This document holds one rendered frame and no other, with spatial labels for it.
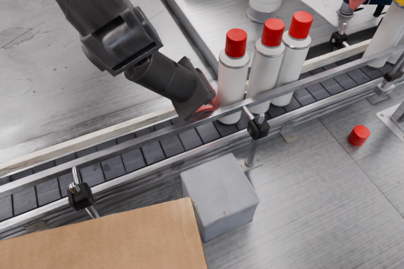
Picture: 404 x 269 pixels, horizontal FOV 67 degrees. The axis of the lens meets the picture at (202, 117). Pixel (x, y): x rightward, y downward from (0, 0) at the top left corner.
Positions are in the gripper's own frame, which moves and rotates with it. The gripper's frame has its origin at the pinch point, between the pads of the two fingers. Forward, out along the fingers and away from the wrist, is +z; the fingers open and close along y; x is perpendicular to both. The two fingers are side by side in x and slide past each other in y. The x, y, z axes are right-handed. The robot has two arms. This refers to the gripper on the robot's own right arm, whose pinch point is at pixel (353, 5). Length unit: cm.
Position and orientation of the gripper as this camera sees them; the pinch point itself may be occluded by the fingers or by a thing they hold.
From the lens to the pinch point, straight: 75.1
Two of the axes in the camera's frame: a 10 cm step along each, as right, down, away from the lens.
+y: -9.1, 3.3, -2.5
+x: 4.1, 7.2, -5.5
